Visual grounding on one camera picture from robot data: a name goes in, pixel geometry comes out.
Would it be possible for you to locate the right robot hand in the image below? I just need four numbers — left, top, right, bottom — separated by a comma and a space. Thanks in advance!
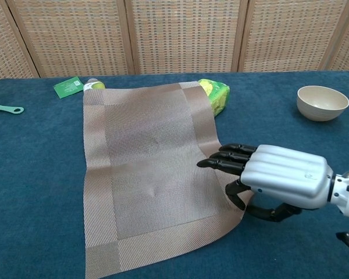
197, 143, 335, 223

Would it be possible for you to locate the small white bowl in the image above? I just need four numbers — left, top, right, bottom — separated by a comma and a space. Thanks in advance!
297, 85, 349, 122

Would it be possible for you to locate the beige woven placemat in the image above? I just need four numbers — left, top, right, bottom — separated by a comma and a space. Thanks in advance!
83, 81, 252, 279

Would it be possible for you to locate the yellow green tissue pack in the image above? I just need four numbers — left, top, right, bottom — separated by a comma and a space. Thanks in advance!
198, 78, 231, 117

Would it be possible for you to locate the woven bamboo folding screen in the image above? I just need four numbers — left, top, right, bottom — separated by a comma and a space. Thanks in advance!
0, 0, 349, 84

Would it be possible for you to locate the juice bottle with white label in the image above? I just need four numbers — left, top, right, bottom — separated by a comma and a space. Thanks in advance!
83, 77, 106, 93

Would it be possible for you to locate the green paper packet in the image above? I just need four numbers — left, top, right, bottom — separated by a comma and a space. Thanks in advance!
52, 76, 84, 99

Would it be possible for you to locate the dark blue tablecloth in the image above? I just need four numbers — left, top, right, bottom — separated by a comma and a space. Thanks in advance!
0, 70, 349, 279

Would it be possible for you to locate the mint green plastic spatula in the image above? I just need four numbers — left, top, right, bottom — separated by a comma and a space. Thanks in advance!
0, 101, 24, 115

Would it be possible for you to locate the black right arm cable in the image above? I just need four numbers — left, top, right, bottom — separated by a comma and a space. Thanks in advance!
336, 230, 349, 251

